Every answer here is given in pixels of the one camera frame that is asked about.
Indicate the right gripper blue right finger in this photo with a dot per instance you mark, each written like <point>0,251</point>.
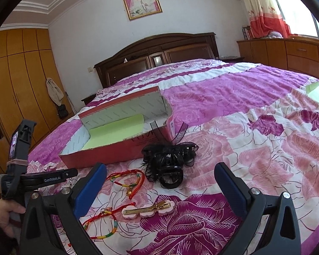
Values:
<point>281,234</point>

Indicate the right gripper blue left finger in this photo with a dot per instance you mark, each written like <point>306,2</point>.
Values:
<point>70,204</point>

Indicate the pink flower gold hair clip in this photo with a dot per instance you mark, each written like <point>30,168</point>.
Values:
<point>146,211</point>

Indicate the black feather hair accessory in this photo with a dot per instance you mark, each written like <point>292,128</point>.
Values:
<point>164,161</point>

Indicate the person's left hand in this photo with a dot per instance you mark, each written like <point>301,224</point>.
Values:
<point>7,207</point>

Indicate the black hanging bag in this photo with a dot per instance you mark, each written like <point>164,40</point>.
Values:
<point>62,112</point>

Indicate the beige hanging bag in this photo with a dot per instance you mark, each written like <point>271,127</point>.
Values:
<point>55,93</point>

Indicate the wooden wardrobe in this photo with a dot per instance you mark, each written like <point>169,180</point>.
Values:
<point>26,62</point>

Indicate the pink floral bedspread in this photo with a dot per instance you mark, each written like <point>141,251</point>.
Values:
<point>255,118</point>

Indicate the dark wooden nightstand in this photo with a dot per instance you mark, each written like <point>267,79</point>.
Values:
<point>231,59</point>
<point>88,99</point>

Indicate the red cardboard shoe box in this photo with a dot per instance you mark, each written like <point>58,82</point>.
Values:
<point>149,102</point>

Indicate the light green foam sheet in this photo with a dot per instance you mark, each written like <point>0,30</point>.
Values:
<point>115,132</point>

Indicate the low wooden cabinet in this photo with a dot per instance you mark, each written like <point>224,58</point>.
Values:
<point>297,53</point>

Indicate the right dark wooden nightstand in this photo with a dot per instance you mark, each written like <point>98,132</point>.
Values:
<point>231,59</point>

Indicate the dark wooden headboard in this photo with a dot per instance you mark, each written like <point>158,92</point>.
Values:
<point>155,51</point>

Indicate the red floral curtain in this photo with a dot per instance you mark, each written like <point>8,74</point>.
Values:
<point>265,17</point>

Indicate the framed wedding photo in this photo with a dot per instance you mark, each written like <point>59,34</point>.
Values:
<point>136,9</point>

